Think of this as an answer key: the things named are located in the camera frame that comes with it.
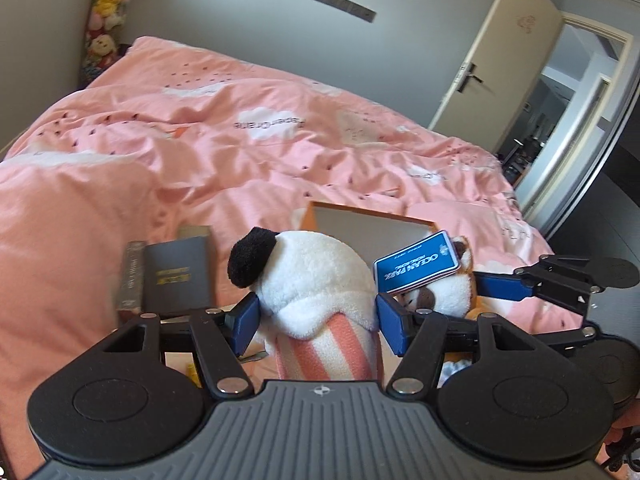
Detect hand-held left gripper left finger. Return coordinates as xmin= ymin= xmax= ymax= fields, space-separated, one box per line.
xmin=100 ymin=292 xmax=262 ymax=401

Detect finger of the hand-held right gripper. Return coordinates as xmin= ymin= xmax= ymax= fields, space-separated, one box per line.
xmin=472 ymin=254 xmax=603 ymax=332
xmin=444 ymin=321 xmax=598 ymax=360

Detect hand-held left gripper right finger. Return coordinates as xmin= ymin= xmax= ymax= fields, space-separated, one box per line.
xmin=375 ymin=292 xmax=538 ymax=396

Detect orange and white plush toy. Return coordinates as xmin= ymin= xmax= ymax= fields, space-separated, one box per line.
xmin=400 ymin=237 xmax=501 ymax=322

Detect panda popcorn plush toy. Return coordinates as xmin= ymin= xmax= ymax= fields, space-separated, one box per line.
xmin=227 ymin=226 xmax=385 ymax=382

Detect dark grey box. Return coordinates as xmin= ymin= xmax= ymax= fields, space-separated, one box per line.
xmin=142 ymin=239 xmax=216 ymax=318

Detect orange storage box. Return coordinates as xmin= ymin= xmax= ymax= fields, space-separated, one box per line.
xmin=300 ymin=201 xmax=437 ymax=263

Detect person's right hand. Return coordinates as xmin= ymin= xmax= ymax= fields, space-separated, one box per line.
xmin=607 ymin=412 xmax=640 ymax=473

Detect blue hang tag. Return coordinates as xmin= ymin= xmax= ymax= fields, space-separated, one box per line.
xmin=374 ymin=230 xmax=461 ymax=295

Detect pink printed duvet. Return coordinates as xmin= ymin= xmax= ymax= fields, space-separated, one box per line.
xmin=0 ymin=35 xmax=571 ymax=480

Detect cream door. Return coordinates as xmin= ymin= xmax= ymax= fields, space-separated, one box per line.
xmin=427 ymin=0 xmax=564 ymax=154

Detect pile of plush toys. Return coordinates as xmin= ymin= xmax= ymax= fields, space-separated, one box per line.
xmin=79 ymin=0 xmax=135 ymax=85

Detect white door frame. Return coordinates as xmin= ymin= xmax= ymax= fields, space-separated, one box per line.
xmin=514 ymin=11 xmax=640 ymax=238

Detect metal door handle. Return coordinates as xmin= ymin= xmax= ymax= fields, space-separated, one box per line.
xmin=456 ymin=61 xmax=484 ymax=94

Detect grey wall switch strip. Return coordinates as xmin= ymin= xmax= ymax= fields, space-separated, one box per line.
xmin=310 ymin=0 xmax=377 ymax=24

